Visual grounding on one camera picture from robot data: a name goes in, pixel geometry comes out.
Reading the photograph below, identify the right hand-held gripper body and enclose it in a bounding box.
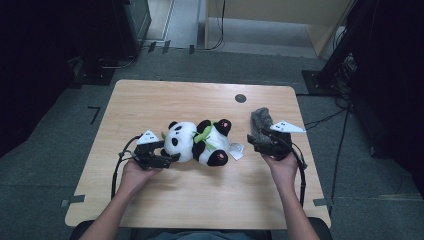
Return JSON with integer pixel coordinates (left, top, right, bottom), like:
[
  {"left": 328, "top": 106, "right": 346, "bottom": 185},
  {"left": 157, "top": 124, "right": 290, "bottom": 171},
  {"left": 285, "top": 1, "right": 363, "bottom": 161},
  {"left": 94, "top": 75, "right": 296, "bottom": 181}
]
[{"left": 258, "top": 119, "right": 307, "bottom": 162}]

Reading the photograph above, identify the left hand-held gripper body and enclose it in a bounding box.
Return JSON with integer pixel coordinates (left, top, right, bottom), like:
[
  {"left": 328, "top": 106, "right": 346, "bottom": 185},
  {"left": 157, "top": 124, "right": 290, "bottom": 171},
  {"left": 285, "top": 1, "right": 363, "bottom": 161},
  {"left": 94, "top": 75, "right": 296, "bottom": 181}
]
[{"left": 132, "top": 128, "right": 168, "bottom": 171}]

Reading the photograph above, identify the grey fuzzy sock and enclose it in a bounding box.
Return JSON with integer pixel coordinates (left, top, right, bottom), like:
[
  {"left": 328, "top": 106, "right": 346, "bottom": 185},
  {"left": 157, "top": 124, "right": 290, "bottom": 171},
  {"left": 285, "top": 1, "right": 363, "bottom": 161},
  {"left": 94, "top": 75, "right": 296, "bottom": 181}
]
[{"left": 249, "top": 106, "right": 275, "bottom": 144}]

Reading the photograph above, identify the panda plush toy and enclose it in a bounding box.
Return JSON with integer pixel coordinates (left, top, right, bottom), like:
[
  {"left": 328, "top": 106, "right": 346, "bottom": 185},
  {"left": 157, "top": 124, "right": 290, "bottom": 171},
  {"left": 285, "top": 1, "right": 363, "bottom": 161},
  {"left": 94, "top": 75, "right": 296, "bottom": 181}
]
[{"left": 160, "top": 118, "right": 246, "bottom": 168}]

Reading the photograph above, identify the person's right hand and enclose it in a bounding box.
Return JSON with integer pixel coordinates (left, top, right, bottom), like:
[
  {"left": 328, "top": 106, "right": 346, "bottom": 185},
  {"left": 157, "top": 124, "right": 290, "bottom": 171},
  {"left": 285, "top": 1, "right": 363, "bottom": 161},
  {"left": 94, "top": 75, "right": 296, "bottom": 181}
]
[{"left": 260, "top": 150, "right": 300, "bottom": 195}]

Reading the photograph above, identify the person's left hand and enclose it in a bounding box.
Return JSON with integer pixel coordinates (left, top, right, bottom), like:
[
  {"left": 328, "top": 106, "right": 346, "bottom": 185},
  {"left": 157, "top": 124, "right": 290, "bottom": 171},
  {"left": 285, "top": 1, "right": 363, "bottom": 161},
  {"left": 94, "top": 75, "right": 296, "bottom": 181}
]
[{"left": 119, "top": 159, "right": 165, "bottom": 198}]

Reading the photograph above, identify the grey tape strip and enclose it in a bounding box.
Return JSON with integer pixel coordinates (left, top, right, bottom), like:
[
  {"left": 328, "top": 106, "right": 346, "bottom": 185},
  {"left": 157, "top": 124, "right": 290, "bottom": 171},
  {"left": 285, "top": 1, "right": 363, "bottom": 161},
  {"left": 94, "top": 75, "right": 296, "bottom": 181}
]
[
  {"left": 312, "top": 197, "right": 335, "bottom": 208},
  {"left": 60, "top": 194, "right": 87, "bottom": 208}
]

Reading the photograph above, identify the black stand with base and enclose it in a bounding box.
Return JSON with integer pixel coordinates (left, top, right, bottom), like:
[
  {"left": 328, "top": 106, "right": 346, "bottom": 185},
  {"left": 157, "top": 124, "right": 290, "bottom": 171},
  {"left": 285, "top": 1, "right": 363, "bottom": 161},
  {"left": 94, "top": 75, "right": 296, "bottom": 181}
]
[{"left": 301, "top": 0, "right": 378, "bottom": 98}]

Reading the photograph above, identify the person's grey clothing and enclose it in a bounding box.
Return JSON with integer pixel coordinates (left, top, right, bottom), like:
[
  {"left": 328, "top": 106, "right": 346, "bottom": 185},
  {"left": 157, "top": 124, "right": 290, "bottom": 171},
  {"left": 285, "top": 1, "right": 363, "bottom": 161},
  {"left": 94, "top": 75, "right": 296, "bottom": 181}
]
[{"left": 129, "top": 227, "right": 273, "bottom": 240}]

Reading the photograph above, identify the black chair armrest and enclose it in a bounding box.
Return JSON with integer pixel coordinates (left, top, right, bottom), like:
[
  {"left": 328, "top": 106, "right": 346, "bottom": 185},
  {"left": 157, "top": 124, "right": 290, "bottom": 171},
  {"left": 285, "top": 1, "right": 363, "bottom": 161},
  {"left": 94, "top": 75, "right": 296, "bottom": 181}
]
[
  {"left": 306, "top": 216, "right": 334, "bottom": 240},
  {"left": 68, "top": 219, "right": 101, "bottom": 240}
]

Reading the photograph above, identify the black cabinet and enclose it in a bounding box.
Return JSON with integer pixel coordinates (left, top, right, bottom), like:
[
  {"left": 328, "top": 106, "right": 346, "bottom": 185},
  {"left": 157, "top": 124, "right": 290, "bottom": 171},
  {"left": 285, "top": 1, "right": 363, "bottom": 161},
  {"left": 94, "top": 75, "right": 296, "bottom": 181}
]
[{"left": 111, "top": 0, "right": 153, "bottom": 62}]

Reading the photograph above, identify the left hand-held gripper cable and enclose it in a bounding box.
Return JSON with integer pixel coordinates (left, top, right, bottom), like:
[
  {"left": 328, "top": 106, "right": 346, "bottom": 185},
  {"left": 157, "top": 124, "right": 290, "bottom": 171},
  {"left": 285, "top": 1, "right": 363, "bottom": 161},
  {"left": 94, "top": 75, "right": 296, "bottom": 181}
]
[{"left": 110, "top": 133, "right": 144, "bottom": 201}]

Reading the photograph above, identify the hand-held gripper cable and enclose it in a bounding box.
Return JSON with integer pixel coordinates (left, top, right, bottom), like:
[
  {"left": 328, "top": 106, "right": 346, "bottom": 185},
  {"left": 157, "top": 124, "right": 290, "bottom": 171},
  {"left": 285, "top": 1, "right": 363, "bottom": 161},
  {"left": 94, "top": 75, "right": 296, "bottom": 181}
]
[
  {"left": 289, "top": 145, "right": 309, "bottom": 208},
  {"left": 110, "top": 133, "right": 144, "bottom": 201}
]

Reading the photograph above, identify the right hand-held gripper cable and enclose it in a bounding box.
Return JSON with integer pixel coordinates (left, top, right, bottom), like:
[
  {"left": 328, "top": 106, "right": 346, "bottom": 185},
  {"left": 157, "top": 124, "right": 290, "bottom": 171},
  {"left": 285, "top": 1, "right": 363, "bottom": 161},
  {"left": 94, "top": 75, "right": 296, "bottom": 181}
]
[{"left": 289, "top": 145, "right": 309, "bottom": 208}]

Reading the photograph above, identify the black floor cable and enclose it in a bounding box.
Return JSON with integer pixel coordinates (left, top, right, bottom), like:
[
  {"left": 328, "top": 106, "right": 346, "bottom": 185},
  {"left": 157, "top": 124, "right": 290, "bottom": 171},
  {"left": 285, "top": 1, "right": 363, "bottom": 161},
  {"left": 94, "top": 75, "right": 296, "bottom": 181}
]
[{"left": 303, "top": 96, "right": 352, "bottom": 203}]

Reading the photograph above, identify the black stand base plate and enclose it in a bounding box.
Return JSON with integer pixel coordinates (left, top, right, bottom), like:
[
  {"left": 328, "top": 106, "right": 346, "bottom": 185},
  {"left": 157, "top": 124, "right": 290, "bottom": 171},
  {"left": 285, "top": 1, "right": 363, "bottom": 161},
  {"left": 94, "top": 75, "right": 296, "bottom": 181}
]
[{"left": 73, "top": 57, "right": 118, "bottom": 88}]

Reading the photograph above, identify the black hanging cable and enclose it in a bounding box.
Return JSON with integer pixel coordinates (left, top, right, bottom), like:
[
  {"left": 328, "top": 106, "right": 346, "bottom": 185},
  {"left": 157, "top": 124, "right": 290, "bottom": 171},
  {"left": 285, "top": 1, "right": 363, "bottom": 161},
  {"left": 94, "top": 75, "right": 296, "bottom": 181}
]
[{"left": 205, "top": 0, "right": 227, "bottom": 52}]

